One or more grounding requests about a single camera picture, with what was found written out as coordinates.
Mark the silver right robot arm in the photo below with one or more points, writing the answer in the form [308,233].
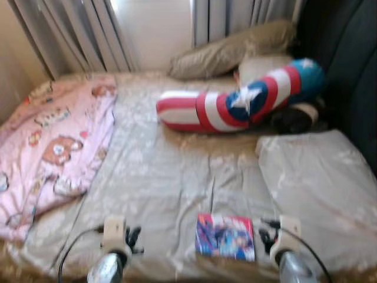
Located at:
[294,270]

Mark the dark padded panel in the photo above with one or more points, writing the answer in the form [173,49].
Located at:
[347,76]

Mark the pink cartoon print blanket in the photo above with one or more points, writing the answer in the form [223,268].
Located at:
[53,153]

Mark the bed with grey floral sheet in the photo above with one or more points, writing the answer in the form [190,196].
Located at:
[177,177]

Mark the small cream pillow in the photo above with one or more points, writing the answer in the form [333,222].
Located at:
[256,68]

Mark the grey pleated curtain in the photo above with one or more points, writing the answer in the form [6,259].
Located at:
[76,35]
[241,17]

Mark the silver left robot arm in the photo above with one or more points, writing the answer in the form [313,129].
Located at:
[107,268]

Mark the red white blue star bolster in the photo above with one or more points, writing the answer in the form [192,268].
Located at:
[206,112]

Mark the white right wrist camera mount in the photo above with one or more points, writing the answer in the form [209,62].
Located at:
[290,233]

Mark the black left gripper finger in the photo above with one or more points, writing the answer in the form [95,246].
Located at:
[139,234]
[130,232]

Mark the long beige pillow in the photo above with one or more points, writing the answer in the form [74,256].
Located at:
[230,53]

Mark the large grey floral pillow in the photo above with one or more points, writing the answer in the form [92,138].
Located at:
[324,194]

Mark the colourful superhero book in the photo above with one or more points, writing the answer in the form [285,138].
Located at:
[225,237]

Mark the black and white plush toy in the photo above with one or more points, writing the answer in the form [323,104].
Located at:
[294,121]

